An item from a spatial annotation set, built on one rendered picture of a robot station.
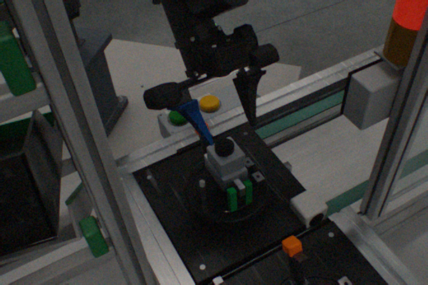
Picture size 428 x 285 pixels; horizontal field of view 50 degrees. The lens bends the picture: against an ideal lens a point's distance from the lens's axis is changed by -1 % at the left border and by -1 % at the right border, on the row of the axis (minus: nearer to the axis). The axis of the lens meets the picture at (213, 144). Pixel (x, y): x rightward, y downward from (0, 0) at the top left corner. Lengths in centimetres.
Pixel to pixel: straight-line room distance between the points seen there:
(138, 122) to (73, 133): 83
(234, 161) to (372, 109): 22
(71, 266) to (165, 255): 40
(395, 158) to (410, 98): 11
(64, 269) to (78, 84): 16
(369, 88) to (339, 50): 215
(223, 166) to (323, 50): 208
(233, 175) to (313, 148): 27
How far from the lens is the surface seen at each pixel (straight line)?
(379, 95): 60
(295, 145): 94
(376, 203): 76
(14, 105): 24
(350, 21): 298
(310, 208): 76
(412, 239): 92
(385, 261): 77
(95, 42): 100
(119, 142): 105
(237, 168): 71
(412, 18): 55
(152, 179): 83
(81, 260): 36
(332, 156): 93
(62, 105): 24
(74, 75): 24
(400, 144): 66
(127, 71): 123
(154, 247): 76
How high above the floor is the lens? 161
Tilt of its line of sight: 48 degrees down
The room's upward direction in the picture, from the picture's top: 4 degrees counter-clockwise
